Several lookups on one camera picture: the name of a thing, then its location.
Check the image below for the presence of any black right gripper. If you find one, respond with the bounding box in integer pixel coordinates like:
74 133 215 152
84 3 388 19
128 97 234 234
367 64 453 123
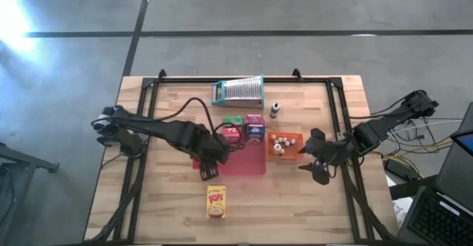
297 127 356 186

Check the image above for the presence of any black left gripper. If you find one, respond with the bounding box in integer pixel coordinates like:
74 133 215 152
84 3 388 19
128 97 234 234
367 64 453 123
190 126 231 182

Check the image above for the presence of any red Froot Loops box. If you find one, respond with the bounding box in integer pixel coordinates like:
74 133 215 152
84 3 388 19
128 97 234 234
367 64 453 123
222 124 242 144

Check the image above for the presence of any green Apple Jacks box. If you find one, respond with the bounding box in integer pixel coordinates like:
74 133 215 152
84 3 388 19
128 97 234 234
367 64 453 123
222 115 244 126

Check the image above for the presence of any small blue carton box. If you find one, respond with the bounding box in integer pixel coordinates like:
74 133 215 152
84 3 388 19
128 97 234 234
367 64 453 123
245 123 266 145

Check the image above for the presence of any yellow Corn Pops box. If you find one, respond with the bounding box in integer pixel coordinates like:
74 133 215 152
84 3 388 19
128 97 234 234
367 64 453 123
205 185 227 219

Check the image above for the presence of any pink Raisin Bran box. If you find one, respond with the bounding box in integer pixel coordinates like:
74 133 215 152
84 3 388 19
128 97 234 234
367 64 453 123
244 113 265 126

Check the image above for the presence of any orange plastic basket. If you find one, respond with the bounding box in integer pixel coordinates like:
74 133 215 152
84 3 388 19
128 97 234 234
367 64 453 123
266 131 304 161

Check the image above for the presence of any pink translucent plastic bin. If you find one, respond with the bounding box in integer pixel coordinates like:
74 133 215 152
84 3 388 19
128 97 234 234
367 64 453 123
217 117 267 177

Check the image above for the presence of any teal metal box grater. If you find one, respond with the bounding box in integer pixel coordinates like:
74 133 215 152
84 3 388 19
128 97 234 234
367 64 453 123
211 75 265 109

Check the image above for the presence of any black power strip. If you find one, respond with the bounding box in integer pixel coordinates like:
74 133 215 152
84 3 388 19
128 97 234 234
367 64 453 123
384 159 419 182

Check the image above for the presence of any black laptop with keyboard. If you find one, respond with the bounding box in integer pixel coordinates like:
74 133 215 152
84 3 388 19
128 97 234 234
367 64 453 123
397 185 473 246

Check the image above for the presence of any grey laptop with screen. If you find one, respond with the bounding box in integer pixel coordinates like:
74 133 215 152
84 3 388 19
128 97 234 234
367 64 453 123
434 101 473 202

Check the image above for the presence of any grey side table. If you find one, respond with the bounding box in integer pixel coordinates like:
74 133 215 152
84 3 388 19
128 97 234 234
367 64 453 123
0 142 60 246

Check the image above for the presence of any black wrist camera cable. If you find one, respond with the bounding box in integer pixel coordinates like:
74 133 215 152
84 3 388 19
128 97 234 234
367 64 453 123
158 97 245 151

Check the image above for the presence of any black aluminium rig frame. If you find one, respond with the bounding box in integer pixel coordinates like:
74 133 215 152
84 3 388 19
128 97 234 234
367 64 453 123
83 68 400 246

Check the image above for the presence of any yellow floor cable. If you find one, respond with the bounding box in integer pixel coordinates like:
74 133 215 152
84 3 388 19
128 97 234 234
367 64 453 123
384 139 455 165

